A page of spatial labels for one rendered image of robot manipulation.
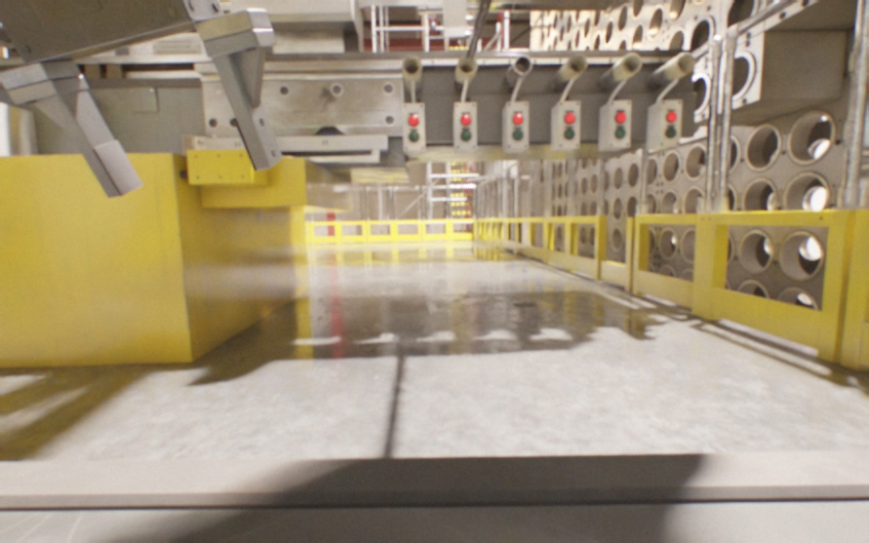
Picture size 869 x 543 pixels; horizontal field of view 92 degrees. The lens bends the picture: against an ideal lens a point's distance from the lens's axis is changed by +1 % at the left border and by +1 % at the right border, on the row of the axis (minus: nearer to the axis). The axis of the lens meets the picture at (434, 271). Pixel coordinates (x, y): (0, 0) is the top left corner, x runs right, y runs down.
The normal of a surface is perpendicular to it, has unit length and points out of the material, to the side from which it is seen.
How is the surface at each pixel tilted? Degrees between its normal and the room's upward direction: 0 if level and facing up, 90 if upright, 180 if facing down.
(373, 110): 90
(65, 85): 83
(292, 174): 90
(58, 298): 90
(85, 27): 113
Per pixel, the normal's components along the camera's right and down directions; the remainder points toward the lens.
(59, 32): -0.07, 0.51
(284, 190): 0.03, 0.12
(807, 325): -1.00, 0.03
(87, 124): 0.98, -0.13
